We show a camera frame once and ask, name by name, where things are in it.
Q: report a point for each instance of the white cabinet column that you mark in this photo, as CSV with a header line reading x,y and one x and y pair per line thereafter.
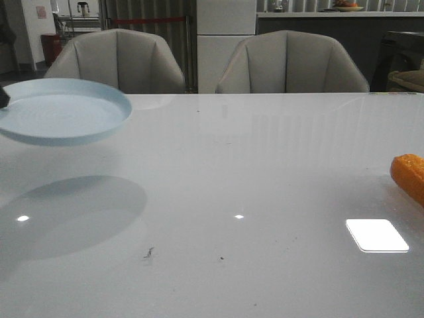
x,y
221,25

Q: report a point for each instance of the pink wall notice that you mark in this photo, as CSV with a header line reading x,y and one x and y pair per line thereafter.
x,y
41,12

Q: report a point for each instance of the red barrier belt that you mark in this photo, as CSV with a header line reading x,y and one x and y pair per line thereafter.
x,y
148,21

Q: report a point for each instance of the orange corn cob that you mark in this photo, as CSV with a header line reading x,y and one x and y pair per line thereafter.
x,y
407,172

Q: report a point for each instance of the dark grey counter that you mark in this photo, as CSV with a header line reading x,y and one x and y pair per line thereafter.
x,y
359,32

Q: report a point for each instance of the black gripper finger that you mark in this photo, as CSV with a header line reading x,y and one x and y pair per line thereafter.
x,y
4,98

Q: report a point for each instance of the black barrier post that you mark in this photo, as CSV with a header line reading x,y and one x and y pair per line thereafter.
x,y
189,55

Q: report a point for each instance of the dark chair at right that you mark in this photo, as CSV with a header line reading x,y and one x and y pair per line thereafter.
x,y
399,51

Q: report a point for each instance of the right grey upholstered chair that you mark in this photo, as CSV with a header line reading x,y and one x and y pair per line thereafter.
x,y
290,61

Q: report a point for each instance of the left grey upholstered chair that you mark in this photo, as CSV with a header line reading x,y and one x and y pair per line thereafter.
x,y
132,61

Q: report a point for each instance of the distant robot on table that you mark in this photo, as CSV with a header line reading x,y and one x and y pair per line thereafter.
x,y
83,8

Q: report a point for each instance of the light blue round plate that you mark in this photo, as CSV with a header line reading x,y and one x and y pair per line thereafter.
x,y
63,111

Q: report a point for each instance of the red waste bin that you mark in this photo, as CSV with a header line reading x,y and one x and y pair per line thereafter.
x,y
51,46

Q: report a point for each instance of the beige cushion at right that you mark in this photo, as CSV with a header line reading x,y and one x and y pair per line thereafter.
x,y
406,81

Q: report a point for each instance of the fruit bowl on counter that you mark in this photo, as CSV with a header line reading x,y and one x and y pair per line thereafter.
x,y
346,6

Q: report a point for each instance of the grey upholstered chair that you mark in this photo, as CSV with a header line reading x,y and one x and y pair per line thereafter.
x,y
290,61
132,61

